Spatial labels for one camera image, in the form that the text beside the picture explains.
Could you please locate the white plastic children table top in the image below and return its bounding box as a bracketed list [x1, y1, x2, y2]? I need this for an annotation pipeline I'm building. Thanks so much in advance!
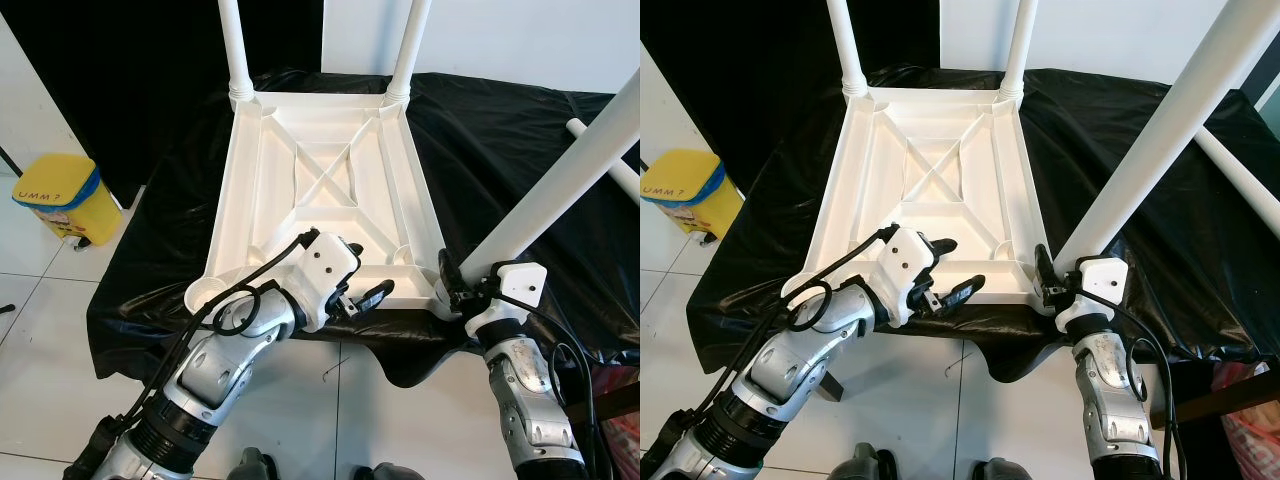
[185, 85, 451, 316]
[780, 85, 1041, 306]

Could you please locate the white plastic table leg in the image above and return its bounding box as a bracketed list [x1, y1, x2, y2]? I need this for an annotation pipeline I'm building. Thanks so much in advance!
[1195, 125, 1280, 231]
[998, 0, 1041, 101]
[218, 0, 256, 106]
[460, 70, 641, 286]
[1055, 0, 1280, 269]
[567, 118, 641, 206]
[385, 0, 433, 106]
[825, 0, 869, 99]

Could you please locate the black plastic table cover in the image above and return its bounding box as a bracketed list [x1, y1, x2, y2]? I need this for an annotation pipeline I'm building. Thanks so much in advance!
[687, 65, 1280, 386]
[88, 70, 641, 389]

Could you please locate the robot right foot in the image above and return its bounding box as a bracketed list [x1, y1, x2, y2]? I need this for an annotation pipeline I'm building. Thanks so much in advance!
[975, 458, 1031, 480]
[350, 462, 421, 480]

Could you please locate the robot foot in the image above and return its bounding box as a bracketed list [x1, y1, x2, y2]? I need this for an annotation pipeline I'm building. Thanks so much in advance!
[230, 450, 281, 480]
[975, 458, 1031, 480]
[835, 445, 896, 480]
[350, 462, 421, 480]

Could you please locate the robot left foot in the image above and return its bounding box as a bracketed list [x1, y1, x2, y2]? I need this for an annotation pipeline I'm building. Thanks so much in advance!
[230, 450, 281, 480]
[835, 445, 896, 480]

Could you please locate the pink plastic bag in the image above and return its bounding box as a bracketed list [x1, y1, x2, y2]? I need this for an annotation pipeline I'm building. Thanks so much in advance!
[1210, 360, 1280, 480]
[598, 365, 641, 480]

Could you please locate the yellow bin with blue band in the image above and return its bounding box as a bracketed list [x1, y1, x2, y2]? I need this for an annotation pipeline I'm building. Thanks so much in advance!
[12, 153, 123, 251]
[640, 148, 746, 246]

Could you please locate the black door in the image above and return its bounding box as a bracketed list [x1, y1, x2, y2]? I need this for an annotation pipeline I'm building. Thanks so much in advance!
[0, 0, 323, 206]
[640, 0, 941, 201]

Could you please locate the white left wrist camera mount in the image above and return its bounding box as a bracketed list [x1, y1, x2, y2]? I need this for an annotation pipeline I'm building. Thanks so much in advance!
[290, 232, 363, 333]
[872, 225, 941, 329]

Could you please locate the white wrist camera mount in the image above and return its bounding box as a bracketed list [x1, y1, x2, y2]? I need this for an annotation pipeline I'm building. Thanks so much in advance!
[465, 262, 548, 341]
[872, 225, 941, 329]
[1055, 257, 1129, 336]
[290, 232, 363, 333]

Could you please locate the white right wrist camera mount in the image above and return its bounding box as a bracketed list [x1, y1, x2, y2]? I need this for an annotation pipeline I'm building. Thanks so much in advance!
[465, 262, 548, 341]
[1055, 257, 1129, 336]

